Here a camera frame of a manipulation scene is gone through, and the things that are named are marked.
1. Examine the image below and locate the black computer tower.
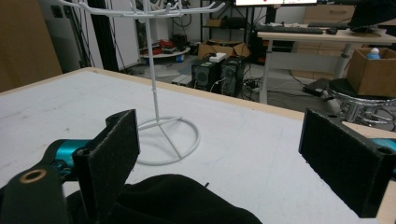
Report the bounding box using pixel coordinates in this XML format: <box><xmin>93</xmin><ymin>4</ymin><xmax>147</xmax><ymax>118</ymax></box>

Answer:
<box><xmin>191</xmin><ymin>57</ymin><xmax>222</xmax><ymax>92</ymax></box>
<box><xmin>219</xmin><ymin>55</ymin><xmax>247</xmax><ymax>98</ymax></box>

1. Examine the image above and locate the black cloth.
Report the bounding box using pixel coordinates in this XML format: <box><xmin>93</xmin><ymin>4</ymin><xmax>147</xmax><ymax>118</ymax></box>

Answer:
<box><xmin>64</xmin><ymin>174</ymin><xmax>263</xmax><ymax>224</ymax></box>

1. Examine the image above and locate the blue white bottle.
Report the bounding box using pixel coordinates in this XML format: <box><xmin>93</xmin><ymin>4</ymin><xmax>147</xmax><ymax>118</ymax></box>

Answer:
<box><xmin>365</xmin><ymin>47</ymin><xmax>382</xmax><ymax>61</ymax></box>

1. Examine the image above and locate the open cardboard box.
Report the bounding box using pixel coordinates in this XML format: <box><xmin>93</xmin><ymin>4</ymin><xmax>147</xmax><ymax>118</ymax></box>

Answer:
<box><xmin>197</xmin><ymin>39</ymin><xmax>251</xmax><ymax>61</ymax></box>

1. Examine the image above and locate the black metal shelf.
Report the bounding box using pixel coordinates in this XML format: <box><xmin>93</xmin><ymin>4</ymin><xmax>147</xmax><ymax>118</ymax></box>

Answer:
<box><xmin>199</xmin><ymin>0</ymin><xmax>250</xmax><ymax>45</ymax></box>

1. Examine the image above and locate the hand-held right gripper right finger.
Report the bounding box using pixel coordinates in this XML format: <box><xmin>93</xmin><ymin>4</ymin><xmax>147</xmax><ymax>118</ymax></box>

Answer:
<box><xmin>298</xmin><ymin>107</ymin><xmax>396</xmax><ymax>218</ymax></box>

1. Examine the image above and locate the round white low table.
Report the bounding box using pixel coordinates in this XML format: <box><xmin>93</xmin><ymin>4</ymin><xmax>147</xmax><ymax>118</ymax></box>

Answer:
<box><xmin>139</xmin><ymin>46</ymin><xmax>191</xmax><ymax>63</ymax></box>

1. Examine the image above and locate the brown cardboard box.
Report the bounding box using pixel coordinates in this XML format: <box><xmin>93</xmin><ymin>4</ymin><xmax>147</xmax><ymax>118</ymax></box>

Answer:
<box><xmin>346</xmin><ymin>47</ymin><xmax>396</xmax><ymax>98</ymax></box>

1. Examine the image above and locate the white small box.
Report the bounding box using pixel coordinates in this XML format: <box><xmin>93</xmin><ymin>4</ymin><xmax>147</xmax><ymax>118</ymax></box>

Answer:
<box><xmin>208</xmin><ymin>51</ymin><xmax>228</xmax><ymax>63</ymax></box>

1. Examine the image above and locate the black keyboard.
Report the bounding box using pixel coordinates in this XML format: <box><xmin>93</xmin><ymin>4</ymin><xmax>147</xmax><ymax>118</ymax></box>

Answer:
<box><xmin>255</xmin><ymin>25</ymin><xmax>325</xmax><ymax>35</ymax></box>

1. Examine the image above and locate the light wooden desk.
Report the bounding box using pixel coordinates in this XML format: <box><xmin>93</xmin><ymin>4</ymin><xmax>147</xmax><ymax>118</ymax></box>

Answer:
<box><xmin>257</xmin><ymin>23</ymin><xmax>396</xmax><ymax>105</ymax></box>

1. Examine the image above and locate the white wire hanger stand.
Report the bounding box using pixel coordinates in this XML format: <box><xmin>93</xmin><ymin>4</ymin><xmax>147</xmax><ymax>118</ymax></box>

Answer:
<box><xmin>57</xmin><ymin>0</ymin><xmax>226</xmax><ymax>167</ymax></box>

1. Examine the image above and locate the black round stool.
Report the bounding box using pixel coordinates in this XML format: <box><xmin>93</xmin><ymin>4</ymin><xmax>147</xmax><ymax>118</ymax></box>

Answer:
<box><xmin>323</xmin><ymin>77</ymin><xmax>396</xmax><ymax>132</ymax></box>

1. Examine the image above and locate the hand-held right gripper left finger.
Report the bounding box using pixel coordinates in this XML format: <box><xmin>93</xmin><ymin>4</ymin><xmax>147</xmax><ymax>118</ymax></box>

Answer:
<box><xmin>72</xmin><ymin>108</ymin><xmax>140</xmax><ymax>221</ymax></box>

